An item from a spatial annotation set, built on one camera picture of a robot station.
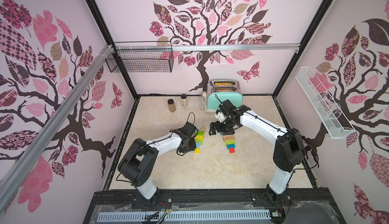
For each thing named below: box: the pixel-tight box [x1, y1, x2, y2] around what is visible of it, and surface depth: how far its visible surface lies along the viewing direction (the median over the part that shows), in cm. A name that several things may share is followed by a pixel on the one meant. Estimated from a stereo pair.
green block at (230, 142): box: [224, 139, 236, 145], surface depth 96 cm
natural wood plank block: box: [222, 134, 236, 141], surface depth 97 cm
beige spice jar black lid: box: [180, 93, 188, 108], surface depth 109 cm
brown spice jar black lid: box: [167, 98, 177, 113], surface depth 107 cm
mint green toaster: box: [206, 78, 244, 113], surface depth 103 cm
